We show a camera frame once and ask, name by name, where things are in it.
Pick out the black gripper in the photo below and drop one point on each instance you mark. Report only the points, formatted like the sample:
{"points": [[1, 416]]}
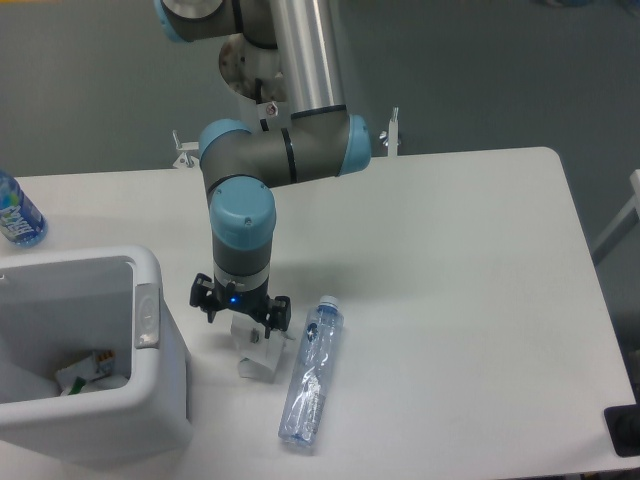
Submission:
{"points": [[274, 314]]}

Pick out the white paper wrapper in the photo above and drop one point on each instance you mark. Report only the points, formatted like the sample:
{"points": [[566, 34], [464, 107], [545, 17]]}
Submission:
{"points": [[259, 355]]}

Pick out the clear plastic bottle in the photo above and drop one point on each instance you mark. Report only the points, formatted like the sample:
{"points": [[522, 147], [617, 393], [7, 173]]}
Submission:
{"points": [[312, 374]]}

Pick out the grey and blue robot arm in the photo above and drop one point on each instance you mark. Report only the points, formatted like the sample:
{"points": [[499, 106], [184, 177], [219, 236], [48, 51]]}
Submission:
{"points": [[281, 55]]}

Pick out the trash inside the can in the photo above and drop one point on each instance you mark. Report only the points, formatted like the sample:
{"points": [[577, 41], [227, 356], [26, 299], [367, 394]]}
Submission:
{"points": [[94, 373]]}

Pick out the white plastic trash can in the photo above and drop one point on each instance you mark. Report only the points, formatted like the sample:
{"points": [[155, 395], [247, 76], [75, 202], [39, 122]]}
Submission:
{"points": [[59, 307]]}

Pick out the blue labelled water bottle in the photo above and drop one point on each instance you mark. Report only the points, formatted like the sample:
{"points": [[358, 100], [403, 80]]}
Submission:
{"points": [[22, 223]]}

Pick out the black clamp at table edge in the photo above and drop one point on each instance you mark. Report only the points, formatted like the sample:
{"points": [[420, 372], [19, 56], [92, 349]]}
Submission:
{"points": [[623, 426]]}

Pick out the white metal base frame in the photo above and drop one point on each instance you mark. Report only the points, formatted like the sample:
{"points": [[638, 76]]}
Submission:
{"points": [[392, 135]]}

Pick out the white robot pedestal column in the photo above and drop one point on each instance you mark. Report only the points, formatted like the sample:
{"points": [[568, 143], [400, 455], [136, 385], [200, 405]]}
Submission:
{"points": [[254, 77]]}

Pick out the white frame at right edge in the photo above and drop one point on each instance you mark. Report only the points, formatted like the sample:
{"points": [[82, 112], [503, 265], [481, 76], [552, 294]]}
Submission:
{"points": [[621, 224]]}

